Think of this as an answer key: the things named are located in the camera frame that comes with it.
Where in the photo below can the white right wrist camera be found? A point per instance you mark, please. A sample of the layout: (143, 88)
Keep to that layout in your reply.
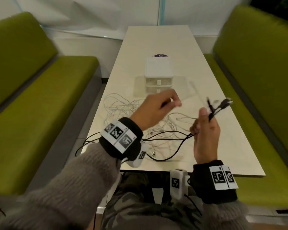
(176, 194)

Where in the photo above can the person's left hand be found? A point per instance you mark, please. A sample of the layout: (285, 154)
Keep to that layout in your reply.
(151, 110)

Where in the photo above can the round purple sticker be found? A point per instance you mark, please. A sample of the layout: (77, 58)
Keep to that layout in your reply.
(160, 55)

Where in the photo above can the person's camouflage trousers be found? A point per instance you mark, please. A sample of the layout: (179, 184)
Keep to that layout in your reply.
(129, 213)

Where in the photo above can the light blue vertical strip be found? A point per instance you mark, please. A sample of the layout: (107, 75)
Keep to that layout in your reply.
(162, 10)

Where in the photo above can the black marker wristband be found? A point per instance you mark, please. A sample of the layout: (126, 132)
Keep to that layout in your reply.
(134, 131)
(201, 186)

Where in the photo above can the black left marker wristband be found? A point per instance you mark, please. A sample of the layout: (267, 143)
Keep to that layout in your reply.
(134, 131)

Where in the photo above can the beige table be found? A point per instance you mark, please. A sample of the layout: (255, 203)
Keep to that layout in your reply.
(158, 40)

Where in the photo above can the white drawer box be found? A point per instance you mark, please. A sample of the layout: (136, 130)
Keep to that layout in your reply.
(159, 67)

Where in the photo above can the person's right forearm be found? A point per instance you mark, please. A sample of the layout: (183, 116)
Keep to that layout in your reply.
(223, 215)

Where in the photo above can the person's right hand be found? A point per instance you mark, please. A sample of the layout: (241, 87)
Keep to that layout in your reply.
(206, 141)

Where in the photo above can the person's left forearm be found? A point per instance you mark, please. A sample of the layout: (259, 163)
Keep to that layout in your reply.
(67, 194)

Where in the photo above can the black right marker wristband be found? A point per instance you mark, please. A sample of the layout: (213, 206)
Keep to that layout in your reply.
(201, 186)

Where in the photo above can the green bench sofa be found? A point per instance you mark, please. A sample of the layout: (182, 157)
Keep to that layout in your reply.
(43, 105)
(261, 81)

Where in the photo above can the green leafy plant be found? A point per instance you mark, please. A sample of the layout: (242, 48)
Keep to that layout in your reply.
(278, 9)

